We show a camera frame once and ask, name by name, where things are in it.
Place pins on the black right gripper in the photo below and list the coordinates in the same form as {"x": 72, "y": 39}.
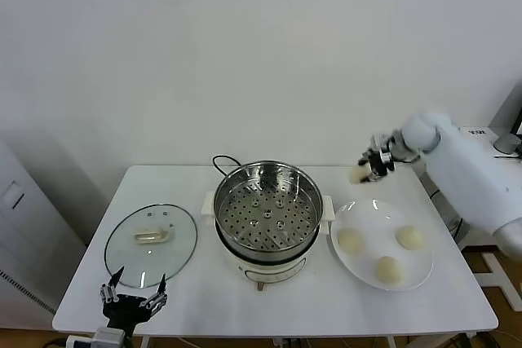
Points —
{"x": 385, "y": 156}

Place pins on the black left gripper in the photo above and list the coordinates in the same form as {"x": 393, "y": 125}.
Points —
{"x": 122, "y": 312}

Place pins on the white steamed baozi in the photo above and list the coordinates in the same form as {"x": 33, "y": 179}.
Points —
{"x": 390, "y": 270}
{"x": 350, "y": 240}
{"x": 359, "y": 173}
{"x": 410, "y": 237}

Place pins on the round glass pot lid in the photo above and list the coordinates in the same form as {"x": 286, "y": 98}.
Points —
{"x": 122, "y": 242}

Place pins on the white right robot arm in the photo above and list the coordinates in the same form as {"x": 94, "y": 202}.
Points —
{"x": 469, "y": 181}

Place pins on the perforated steel steamer basket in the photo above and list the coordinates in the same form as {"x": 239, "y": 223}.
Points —
{"x": 269, "y": 221}

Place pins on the steel steamer pot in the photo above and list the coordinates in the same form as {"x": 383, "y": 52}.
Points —
{"x": 269, "y": 274}

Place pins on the round white plate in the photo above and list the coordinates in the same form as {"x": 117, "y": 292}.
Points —
{"x": 377, "y": 217}

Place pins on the white floor cabinet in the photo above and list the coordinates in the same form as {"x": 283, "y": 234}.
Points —
{"x": 24, "y": 242}

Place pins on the grey monitor stand base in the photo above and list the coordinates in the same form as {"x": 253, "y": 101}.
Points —
{"x": 505, "y": 143}

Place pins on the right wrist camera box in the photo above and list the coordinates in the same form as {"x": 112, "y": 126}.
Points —
{"x": 379, "y": 139}

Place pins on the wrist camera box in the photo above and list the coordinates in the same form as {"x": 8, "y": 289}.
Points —
{"x": 109, "y": 337}
{"x": 379, "y": 139}

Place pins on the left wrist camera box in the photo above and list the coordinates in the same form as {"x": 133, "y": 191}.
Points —
{"x": 109, "y": 337}

